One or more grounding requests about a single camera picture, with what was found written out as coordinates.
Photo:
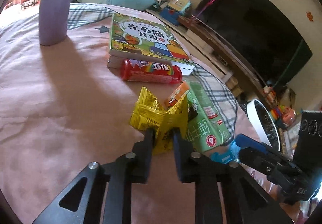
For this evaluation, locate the stack of picture books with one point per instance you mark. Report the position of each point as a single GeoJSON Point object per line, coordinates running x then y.
{"type": "Point", "coordinates": [140, 35]}

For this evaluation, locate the black flat television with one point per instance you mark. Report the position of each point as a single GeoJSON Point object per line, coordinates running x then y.
{"type": "Point", "coordinates": [251, 32]}

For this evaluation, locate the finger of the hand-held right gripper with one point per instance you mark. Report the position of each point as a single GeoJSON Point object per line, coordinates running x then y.
{"type": "Point", "coordinates": [259, 163]}
{"type": "Point", "coordinates": [251, 142]}

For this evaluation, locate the red snack tube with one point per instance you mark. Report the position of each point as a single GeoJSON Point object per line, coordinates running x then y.
{"type": "Point", "coordinates": [151, 71]}

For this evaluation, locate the yellow and turquoise toy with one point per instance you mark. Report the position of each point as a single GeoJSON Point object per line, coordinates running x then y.
{"type": "Point", "coordinates": [179, 4]}

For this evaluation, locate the light blue clear wrapper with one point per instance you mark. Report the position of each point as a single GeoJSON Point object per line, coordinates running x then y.
{"type": "Point", "coordinates": [226, 154]}

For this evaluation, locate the white bin with black bag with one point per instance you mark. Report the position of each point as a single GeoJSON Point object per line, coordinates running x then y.
{"type": "Point", "coordinates": [254, 118]}

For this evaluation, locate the pink plastic toy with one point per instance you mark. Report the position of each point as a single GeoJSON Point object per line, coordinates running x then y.
{"type": "Point", "coordinates": [288, 117]}

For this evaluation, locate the green and orange drink carton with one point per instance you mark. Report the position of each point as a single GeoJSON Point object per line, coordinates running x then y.
{"type": "Point", "coordinates": [203, 118]}

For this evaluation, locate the yellow snack wrapper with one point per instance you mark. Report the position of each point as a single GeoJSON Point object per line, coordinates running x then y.
{"type": "Point", "coordinates": [151, 118]}

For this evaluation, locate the purple thermos bottle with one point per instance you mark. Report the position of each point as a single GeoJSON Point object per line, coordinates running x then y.
{"type": "Point", "coordinates": [54, 12]}

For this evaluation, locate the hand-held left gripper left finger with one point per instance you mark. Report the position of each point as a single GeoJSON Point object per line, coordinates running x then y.
{"type": "Point", "coordinates": [142, 163]}

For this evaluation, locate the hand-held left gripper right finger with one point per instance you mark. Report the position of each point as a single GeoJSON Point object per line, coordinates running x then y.
{"type": "Point", "coordinates": [182, 161]}

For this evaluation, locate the rainbow stacking toy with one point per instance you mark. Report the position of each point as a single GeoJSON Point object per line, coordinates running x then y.
{"type": "Point", "coordinates": [276, 114]}

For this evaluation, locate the white and wooden television cabinet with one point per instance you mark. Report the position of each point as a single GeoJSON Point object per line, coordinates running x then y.
{"type": "Point", "coordinates": [216, 60]}

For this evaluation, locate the blue toy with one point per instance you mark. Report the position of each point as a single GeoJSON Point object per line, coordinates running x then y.
{"type": "Point", "coordinates": [169, 16]}

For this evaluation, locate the small red wall sticker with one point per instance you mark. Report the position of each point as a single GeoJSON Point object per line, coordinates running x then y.
{"type": "Point", "coordinates": [309, 16]}

